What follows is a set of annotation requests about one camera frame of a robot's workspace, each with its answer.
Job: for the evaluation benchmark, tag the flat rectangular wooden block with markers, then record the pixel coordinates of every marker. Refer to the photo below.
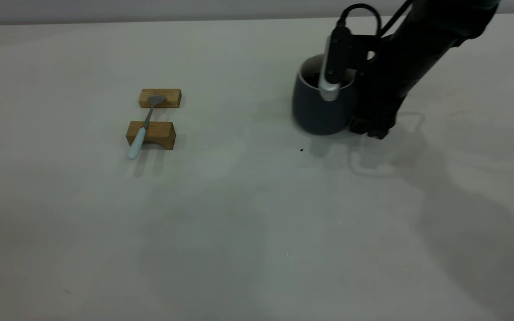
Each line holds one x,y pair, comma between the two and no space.
172,99

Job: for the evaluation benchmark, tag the dark grey ceramic mug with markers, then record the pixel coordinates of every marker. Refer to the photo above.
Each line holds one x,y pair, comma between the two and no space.
312,111

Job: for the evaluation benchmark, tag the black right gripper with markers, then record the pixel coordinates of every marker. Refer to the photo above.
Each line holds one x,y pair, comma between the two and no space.
386,84

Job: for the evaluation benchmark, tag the arched wooden block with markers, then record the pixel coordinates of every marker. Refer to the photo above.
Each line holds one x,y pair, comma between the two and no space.
161,131

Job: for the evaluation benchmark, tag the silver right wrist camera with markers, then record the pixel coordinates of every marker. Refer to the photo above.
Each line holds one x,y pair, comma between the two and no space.
335,62

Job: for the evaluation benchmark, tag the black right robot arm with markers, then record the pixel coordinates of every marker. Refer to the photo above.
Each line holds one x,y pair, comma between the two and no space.
444,22

